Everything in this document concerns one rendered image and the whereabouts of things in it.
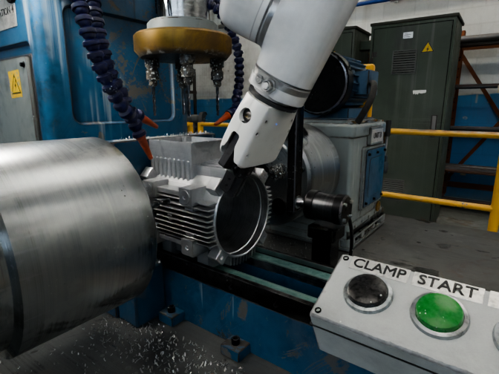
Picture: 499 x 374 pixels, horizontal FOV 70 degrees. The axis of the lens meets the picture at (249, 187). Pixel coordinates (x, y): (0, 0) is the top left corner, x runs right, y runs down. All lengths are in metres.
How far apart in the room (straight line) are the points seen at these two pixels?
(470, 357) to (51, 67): 0.74
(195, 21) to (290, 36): 0.25
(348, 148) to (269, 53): 0.57
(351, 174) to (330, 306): 0.74
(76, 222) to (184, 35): 0.36
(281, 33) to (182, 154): 0.30
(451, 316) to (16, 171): 0.41
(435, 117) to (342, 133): 2.61
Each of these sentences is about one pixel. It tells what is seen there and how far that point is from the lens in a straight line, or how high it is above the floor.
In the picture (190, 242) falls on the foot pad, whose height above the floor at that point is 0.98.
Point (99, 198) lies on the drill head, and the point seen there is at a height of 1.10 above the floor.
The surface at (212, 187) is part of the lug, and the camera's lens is 0.58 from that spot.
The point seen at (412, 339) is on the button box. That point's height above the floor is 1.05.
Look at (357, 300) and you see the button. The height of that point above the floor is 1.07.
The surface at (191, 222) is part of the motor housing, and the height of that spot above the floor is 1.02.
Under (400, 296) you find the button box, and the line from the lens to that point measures 0.30.
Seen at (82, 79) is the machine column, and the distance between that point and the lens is 0.82.
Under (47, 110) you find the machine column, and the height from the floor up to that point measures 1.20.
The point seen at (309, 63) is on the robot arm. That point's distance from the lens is 0.47.
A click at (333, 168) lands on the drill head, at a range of 0.92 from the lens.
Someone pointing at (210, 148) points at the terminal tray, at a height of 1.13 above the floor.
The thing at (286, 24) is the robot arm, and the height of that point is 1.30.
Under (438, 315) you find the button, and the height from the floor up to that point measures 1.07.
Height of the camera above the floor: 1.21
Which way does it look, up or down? 13 degrees down
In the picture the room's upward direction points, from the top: straight up
